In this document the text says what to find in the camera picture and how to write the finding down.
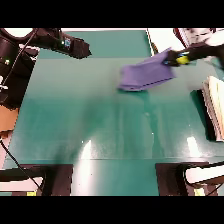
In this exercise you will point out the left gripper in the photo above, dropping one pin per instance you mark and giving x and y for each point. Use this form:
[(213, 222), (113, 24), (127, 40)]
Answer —
[(81, 48)]

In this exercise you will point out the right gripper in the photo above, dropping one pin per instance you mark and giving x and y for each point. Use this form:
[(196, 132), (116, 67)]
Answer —
[(172, 58)]

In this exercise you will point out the purple garment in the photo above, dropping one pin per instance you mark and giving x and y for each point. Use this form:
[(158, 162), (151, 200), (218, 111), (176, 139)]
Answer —
[(146, 74)]

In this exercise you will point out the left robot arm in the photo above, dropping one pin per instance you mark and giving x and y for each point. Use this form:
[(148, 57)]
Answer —
[(13, 63)]

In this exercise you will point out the white folded garment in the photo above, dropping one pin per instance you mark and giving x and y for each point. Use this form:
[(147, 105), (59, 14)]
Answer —
[(215, 106)]

